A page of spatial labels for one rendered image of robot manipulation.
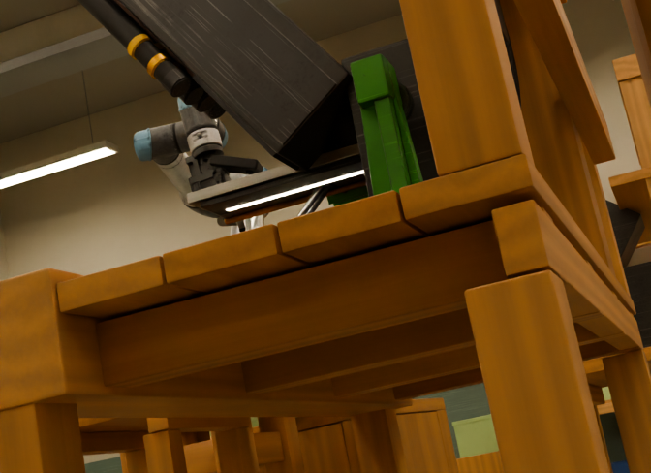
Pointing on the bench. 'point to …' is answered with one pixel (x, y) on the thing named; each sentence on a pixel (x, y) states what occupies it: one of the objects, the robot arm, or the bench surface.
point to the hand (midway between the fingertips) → (237, 228)
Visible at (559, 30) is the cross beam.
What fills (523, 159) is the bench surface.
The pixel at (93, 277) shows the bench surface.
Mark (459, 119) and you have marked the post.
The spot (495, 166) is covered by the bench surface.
